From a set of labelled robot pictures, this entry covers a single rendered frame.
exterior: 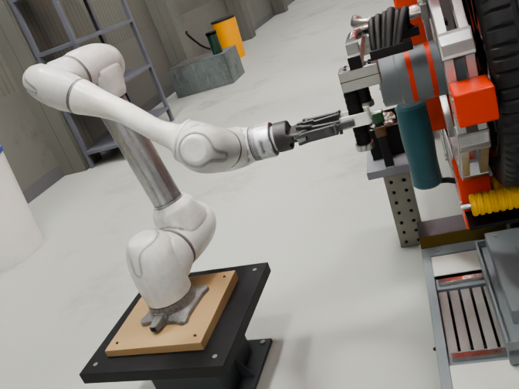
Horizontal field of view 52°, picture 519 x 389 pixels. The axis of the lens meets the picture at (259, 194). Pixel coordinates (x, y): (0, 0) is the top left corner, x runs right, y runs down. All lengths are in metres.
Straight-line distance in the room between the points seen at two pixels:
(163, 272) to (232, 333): 0.27
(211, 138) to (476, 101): 0.54
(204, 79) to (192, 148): 5.88
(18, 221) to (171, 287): 2.30
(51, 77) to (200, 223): 0.64
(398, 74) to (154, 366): 1.05
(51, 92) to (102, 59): 0.21
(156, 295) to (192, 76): 5.56
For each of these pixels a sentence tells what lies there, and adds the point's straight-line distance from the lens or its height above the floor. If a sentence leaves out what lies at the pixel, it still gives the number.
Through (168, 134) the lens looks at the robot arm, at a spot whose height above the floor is 0.95.
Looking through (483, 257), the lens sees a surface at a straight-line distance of 1.92.
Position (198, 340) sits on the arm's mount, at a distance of 1.61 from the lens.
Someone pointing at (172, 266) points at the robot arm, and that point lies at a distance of 1.67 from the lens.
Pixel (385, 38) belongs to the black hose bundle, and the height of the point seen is 1.00.
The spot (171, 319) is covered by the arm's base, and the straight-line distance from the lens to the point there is 1.73.
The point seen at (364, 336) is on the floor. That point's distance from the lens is 1.93.
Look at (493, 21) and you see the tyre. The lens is 1.15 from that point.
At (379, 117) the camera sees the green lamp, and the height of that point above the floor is 0.64.
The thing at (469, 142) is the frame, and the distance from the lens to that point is 1.24.
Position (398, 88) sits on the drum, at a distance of 1.40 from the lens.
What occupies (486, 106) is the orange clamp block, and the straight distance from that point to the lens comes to 1.12.
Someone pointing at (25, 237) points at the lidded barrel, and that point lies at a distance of 3.90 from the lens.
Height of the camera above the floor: 1.22
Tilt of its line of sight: 22 degrees down
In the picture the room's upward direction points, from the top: 20 degrees counter-clockwise
